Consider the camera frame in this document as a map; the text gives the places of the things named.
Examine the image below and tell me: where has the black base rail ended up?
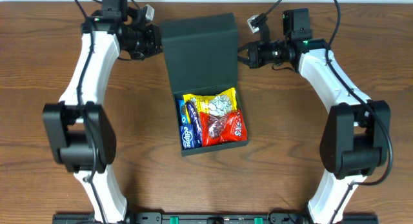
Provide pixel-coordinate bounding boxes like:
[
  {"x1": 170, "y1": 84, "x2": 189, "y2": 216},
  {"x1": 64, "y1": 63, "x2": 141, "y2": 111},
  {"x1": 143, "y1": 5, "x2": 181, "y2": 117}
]
[{"x1": 52, "y1": 212, "x2": 379, "y2": 224}]

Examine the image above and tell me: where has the dark blue chocolate bar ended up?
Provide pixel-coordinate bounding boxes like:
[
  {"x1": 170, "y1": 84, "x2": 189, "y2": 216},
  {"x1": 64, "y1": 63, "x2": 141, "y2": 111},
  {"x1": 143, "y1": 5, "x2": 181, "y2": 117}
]
[{"x1": 185, "y1": 101, "x2": 203, "y2": 147}]

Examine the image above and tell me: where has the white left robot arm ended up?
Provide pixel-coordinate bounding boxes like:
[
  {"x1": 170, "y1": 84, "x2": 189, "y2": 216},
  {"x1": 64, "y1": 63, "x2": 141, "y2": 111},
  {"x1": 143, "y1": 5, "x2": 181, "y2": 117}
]
[{"x1": 43, "y1": 5, "x2": 162, "y2": 223}]

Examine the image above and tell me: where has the blue Eclipse mint box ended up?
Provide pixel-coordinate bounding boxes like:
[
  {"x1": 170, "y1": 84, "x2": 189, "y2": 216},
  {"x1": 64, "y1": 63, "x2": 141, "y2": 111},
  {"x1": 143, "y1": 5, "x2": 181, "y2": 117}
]
[{"x1": 180, "y1": 124, "x2": 196, "y2": 150}]

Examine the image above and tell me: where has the black gift box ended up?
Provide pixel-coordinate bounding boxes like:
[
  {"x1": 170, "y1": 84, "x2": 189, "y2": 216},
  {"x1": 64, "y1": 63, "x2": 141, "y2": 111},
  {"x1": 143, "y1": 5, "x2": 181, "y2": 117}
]
[{"x1": 161, "y1": 13, "x2": 248, "y2": 156}]

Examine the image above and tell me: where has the red Hacks candy bag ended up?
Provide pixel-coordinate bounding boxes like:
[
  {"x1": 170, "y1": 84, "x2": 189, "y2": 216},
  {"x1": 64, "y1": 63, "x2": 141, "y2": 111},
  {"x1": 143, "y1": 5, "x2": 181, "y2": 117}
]
[{"x1": 200, "y1": 109, "x2": 248, "y2": 147}]

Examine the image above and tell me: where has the yellow Hacks candy bag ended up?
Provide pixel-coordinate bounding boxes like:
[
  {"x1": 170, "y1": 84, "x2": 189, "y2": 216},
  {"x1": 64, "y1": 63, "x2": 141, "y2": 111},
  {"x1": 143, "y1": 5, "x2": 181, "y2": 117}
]
[{"x1": 183, "y1": 87, "x2": 237, "y2": 117}]

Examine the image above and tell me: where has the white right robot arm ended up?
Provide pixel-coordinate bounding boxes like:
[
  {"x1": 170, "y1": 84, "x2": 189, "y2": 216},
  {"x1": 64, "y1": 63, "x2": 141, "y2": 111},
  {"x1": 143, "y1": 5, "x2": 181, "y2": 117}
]
[{"x1": 238, "y1": 39, "x2": 393, "y2": 223}]

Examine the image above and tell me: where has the blue Oreo cookie pack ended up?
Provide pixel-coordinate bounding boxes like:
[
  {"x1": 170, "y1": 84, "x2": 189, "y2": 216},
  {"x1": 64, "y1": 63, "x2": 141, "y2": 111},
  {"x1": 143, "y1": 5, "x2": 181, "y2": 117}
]
[{"x1": 177, "y1": 99, "x2": 190, "y2": 125}]

